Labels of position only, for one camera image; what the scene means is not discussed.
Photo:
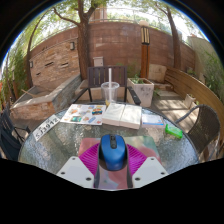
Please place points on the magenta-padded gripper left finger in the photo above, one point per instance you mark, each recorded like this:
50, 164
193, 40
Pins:
75, 171

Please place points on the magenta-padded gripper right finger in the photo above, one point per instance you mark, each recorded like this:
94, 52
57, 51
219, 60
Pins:
150, 170

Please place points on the blue and black computer mouse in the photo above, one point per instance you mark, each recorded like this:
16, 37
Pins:
113, 150

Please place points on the multicoloured patchy mouse pad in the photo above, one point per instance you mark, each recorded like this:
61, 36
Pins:
89, 141

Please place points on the small green packet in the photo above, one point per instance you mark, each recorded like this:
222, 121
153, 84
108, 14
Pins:
173, 131

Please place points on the blue and white booklet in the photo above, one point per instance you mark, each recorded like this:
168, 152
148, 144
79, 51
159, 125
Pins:
152, 119

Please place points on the white license plate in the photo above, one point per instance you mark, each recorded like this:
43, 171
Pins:
46, 127

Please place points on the colourful picture leaflet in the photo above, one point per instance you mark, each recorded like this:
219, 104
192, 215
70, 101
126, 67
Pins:
83, 114

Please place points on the open white book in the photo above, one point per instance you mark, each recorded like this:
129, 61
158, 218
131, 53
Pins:
121, 115

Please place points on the raised stone garden bed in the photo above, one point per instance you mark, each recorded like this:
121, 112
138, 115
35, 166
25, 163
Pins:
43, 105

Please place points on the black metal chair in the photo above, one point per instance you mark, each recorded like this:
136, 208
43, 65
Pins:
8, 133

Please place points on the white square planter with plant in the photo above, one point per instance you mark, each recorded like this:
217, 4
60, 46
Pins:
141, 91

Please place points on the small pale planter box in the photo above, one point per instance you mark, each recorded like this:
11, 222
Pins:
190, 100

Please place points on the clear plastic cup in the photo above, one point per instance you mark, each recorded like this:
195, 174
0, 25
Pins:
110, 93

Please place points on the curved wooden slat bench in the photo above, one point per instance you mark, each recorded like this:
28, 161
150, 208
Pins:
196, 91

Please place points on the dark wooden slatted chair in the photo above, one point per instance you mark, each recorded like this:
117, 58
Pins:
98, 76

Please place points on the white drinking straw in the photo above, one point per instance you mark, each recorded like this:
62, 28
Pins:
109, 75

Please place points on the leaning thin tree trunk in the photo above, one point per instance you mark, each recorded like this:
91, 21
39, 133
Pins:
29, 63

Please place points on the forked tree trunk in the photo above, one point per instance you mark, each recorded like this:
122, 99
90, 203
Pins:
83, 46

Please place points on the slim straight tree trunk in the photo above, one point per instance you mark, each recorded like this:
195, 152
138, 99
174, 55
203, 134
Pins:
175, 43

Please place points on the grey wall utility box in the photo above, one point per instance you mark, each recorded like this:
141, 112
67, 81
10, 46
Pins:
98, 61

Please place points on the wooden garden lamp post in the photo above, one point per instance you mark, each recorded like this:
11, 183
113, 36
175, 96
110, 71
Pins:
144, 56

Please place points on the black wall lamp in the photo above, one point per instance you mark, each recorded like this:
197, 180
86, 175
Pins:
31, 64
72, 46

